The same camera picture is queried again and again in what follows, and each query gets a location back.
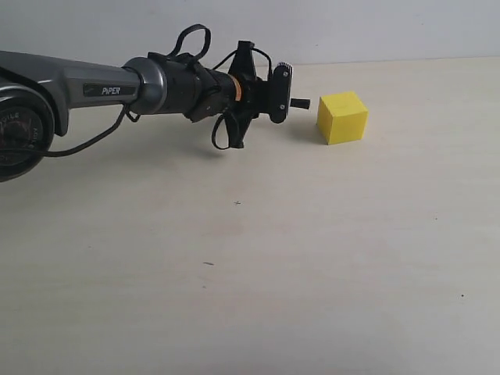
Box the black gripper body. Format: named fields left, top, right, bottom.
left=226, top=41, right=264, bottom=148

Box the black and white whiteboard marker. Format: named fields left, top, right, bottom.
left=290, top=98, right=311, bottom=109

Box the yellow foam cube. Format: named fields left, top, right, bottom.
left=316, top=91, right=369, bottom=145

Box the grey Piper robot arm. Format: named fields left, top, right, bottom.
left=1, top=42, right=270, bottom=181

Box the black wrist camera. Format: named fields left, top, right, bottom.
left=268, top=62, right=292, bottom=123

